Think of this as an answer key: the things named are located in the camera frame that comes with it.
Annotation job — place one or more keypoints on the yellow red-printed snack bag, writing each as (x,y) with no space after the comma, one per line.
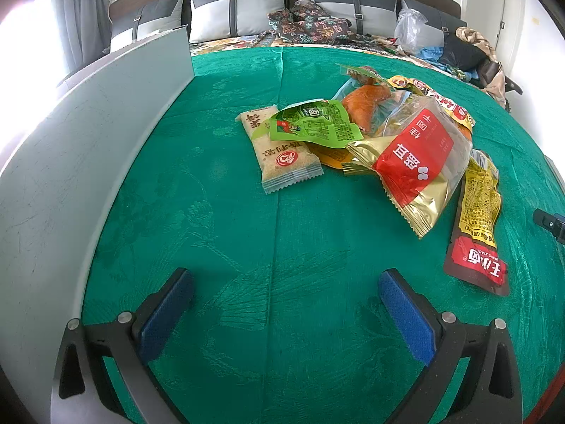
(459,112)

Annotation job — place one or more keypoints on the blue cloth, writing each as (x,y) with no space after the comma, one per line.
(430,53)

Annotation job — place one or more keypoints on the clear plastic bag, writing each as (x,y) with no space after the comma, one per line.
(409,31)

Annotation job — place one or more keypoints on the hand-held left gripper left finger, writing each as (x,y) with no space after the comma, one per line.
(165,316)

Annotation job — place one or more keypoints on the long yellow and red packet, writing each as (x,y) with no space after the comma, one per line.
(479,203)

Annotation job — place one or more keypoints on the floral bedsheet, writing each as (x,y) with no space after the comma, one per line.
(238,42)

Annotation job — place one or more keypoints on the dark floral cloth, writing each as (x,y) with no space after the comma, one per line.
(318,24)

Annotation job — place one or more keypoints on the green snack packet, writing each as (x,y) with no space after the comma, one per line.
(311,123)

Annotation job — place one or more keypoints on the clear chicken leg packet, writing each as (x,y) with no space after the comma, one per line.
(364,101)

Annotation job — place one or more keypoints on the gold and red snack bag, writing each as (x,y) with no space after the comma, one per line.
(410,165)

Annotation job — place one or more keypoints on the black bag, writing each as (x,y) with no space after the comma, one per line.
(463,53)

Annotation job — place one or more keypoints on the orange snack packet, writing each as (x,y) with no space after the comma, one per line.
(331,156)

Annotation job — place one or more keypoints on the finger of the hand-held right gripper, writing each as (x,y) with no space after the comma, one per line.
(551,224)

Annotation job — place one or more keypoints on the white door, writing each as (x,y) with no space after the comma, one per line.
(490,0)

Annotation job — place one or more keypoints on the dark brown chair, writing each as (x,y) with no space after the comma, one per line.
(507,81)

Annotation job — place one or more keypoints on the grey panel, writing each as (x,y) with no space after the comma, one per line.
(66,163)

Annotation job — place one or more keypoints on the grey curtain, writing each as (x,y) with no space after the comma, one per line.
(81,13)

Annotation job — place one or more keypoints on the beige rice cracker packet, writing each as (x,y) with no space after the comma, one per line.
(284,161)

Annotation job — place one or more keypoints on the grey and white pillow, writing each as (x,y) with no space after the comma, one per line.
(238,6)
(353,0)
(435,31)
(148,20)

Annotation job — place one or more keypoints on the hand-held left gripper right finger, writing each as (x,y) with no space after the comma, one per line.
(406,318)

